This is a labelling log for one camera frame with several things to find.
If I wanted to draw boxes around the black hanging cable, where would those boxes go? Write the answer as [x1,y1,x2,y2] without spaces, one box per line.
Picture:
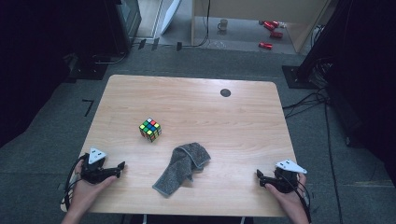
[181,0,212,49]

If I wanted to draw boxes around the black floor cables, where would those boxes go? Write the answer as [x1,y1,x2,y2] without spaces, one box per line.
[282,88,332,119]

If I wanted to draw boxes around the person's right hand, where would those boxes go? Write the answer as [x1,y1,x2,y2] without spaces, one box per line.
[264,173,309,218]

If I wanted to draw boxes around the black looped cable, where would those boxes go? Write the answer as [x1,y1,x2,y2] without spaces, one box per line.
[91,50,129,65]

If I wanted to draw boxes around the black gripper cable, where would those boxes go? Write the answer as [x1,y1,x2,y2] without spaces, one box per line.
[63,153,89,213]
[275,170,313,224]

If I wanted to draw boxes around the person's left hand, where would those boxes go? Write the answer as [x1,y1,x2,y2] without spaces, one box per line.
[65,160,118,217]

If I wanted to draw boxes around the black floor plate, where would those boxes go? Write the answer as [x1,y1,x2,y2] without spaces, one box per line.
[64,52,109,84]

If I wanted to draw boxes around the multicoloured puzzle cube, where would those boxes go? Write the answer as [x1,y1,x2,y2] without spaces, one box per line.
[138,117,163,143]

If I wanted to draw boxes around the black cabinet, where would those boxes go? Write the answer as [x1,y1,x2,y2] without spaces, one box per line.
[104,0,143,56]

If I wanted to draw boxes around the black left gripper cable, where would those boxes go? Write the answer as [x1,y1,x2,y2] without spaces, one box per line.
[63,153,89,213]

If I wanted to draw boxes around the white board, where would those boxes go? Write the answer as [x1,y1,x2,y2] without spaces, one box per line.
[160,0,182,36]

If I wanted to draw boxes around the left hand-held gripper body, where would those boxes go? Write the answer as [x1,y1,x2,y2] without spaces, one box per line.
[79,147,109,185]

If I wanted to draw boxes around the black stand base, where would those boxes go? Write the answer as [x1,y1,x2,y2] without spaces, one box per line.
[281,64,319,91]

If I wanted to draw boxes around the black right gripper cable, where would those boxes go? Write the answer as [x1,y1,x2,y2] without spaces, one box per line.
[275,170,313,224]

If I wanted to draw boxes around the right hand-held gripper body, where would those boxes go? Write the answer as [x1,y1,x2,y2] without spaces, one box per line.
[271,159,308,194]

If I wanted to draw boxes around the grey cloth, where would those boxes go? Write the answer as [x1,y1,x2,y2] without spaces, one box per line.
[151,142,212,197]

